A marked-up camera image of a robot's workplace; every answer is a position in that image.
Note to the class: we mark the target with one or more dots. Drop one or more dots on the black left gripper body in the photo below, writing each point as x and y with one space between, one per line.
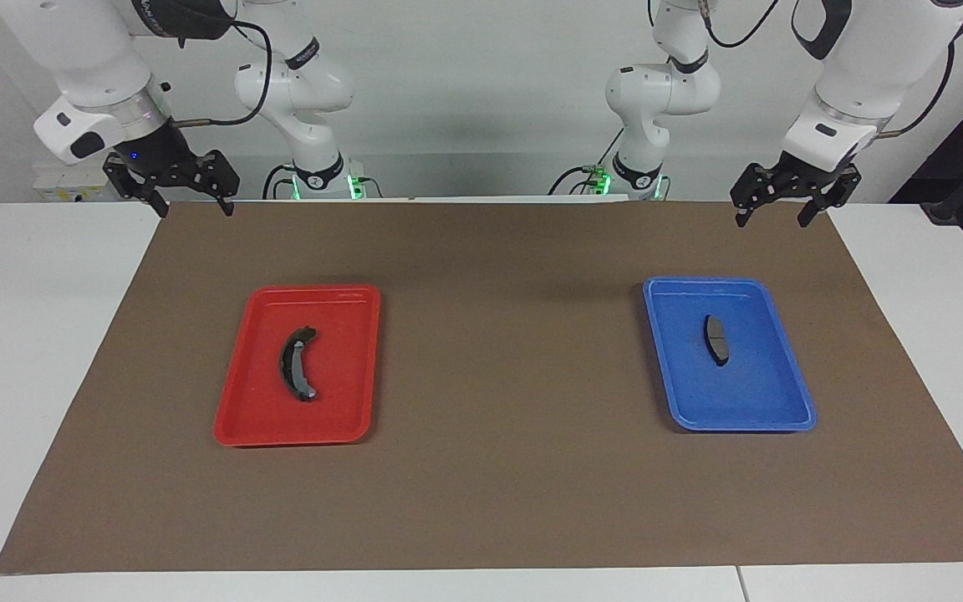
803 177

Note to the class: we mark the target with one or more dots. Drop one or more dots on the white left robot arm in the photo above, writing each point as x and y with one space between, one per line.
858 75

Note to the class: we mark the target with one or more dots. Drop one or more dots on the long curved dark brake pad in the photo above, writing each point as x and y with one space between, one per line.
289 368

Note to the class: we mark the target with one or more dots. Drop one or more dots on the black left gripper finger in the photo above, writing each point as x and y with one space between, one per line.
839 191
749 191

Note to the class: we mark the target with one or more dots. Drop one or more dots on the white wall outlet box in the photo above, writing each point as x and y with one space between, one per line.
72 188

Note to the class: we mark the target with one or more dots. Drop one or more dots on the short dark brake pad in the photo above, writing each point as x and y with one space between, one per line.
715 339

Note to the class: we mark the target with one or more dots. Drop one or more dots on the brown table mat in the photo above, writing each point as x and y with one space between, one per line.
498 468

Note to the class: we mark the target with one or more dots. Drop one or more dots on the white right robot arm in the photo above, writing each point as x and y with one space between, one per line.
97 58

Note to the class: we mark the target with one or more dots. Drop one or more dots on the red plastic tray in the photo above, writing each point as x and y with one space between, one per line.
339 376

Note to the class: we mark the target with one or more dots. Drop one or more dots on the blue plastic tray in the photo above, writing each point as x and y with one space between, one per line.
757 376

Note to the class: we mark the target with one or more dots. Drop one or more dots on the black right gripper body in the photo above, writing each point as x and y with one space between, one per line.
160 159

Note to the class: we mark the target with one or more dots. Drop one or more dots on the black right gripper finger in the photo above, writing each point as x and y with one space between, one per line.
224 180
140 191

